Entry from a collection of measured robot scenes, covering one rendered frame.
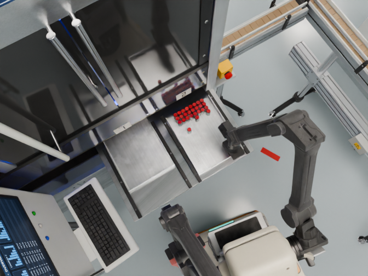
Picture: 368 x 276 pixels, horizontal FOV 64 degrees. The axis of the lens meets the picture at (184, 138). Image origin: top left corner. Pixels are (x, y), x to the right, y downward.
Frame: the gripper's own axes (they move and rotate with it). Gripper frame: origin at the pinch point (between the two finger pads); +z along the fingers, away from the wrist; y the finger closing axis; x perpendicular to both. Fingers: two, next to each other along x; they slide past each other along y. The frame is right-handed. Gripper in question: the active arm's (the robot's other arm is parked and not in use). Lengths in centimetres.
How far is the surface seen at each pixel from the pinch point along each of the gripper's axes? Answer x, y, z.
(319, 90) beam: -84, 18, 41
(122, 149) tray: 48, 30, -2
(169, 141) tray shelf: 24.3, 22.2, -0.7
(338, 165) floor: -87, -29, 94
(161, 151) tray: 30.8, 19.1, -0.6
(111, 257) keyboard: 77, -13, 9
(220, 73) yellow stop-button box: -13.9, 34.6, -15.8
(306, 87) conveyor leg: -86, 28, 54
